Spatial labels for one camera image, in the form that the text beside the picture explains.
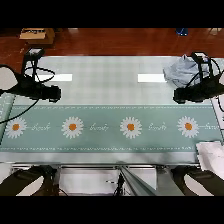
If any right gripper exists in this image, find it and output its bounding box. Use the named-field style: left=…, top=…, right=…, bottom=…
left=172, top=86, right=202, bottom=105

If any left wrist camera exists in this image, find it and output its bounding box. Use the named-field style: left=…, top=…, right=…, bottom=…
left=21, top=47, right=46, bottom=78

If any silver frame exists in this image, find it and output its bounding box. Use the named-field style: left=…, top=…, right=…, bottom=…
left=0, top=162, right=224, bottom=197

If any blue object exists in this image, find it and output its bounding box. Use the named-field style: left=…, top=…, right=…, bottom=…
left=175, top=28, right=190, bottom=36

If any light blue garment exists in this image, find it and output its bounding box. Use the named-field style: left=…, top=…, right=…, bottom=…
left=162, top=54, right=212, bottom=90

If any white garment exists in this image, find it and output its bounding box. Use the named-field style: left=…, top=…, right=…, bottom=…
left=195, top=141, right=224, bottom=183

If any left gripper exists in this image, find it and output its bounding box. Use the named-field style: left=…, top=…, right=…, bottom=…
left=38, top=84, right=63, bottom=104

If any black cable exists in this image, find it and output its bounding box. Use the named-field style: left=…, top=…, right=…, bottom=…
left=106, top=172, right=127, bottom=197
left=24, top=66, right=57, bottom=85
left=0, top=98, right=42, bottom=126

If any cardboard box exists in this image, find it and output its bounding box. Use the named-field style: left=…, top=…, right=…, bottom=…
left=18, top=28, right=56, bottom=46

